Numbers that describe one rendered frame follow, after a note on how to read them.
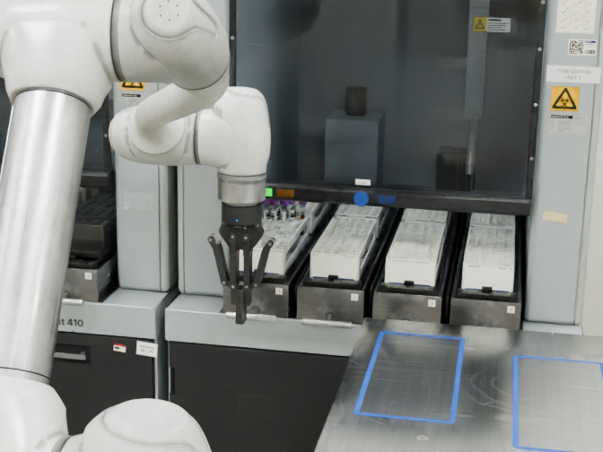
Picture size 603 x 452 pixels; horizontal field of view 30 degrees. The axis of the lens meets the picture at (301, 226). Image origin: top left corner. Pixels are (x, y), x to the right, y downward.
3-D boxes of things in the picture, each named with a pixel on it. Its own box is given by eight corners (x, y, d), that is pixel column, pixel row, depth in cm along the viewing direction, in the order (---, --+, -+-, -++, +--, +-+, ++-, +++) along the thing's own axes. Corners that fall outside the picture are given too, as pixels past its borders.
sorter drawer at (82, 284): (140, 215, 301) (139, 183, 298) (190, 219, 298) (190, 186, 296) (27, 304, 232) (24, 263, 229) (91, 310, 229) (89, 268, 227)
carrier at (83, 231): (108, 250, 241) (108, 223, 239) (105, 253, 239) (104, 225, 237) (56, 247, 243) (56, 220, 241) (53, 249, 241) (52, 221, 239)
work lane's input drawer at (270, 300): (288, 226, 294) (288, 192, 291) (340, 230, 291) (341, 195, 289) (216, 320, 225) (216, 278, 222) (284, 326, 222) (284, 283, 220)
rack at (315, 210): (292, 204, 288) (293, 180, 287) (331, 207, 287) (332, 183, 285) (268, 235, 260) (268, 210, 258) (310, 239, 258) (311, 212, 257)
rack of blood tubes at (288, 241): (266, 238, 258) (266, 212, 257) (309, 240, 257) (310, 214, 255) (235, 276, 230) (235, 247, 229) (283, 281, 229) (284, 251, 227)
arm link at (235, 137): (274, 166, 213) (205, 163, 214) (275, 83, 208) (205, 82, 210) (266, 178, 202) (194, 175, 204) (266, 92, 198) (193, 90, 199)
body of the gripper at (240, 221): (268, 197, 212) (267, 245, 215) (224, 195, 214) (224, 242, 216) (259, 207, 205) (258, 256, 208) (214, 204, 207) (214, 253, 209)
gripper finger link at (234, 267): (236, 234, 209) (229, 233, 209) (235, 291, 212) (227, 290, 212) (241, 229, 213) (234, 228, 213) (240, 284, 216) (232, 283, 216)
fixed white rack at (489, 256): (467, 252, 250) (468, 225, 249) (513, 255, 249) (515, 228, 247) (460, 294, 222) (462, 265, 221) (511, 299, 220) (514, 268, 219)
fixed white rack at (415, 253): (398, 247, 253) (400, 221, 251) (443, 250, 251) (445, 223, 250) (383, 288, 225) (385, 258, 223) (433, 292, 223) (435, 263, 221)
